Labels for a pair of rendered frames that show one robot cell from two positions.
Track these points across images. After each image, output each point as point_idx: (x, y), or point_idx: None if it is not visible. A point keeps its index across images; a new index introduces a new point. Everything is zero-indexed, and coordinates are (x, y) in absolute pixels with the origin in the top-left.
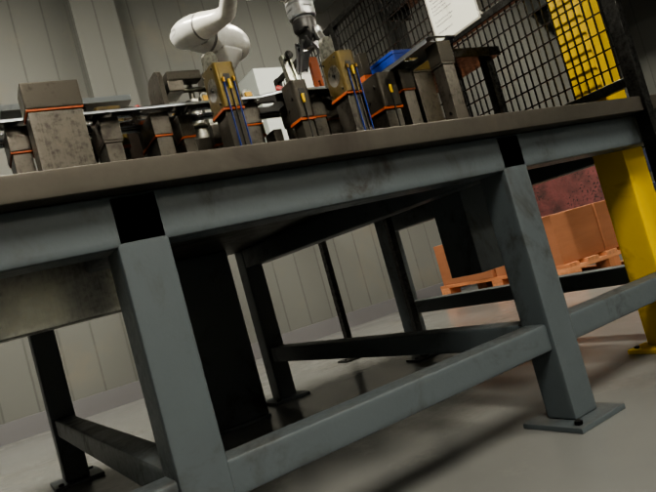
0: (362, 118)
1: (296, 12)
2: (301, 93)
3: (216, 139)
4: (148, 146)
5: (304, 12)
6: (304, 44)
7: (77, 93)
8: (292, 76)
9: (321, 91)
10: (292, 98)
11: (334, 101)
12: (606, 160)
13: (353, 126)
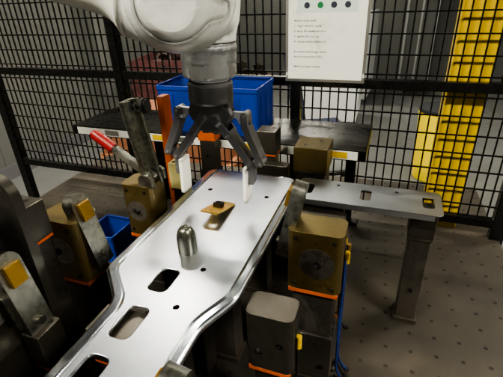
0: (340, 325)
1: (215, 75)
2: (296, 334)
3: (49, 360)
4: None
5: (228, 78)
6: (203, 123)
7: None
8: (142, 140)
9: (242, 231)
10: (281, 345)
11: (297, 289)
12: None
13: (323, 332)
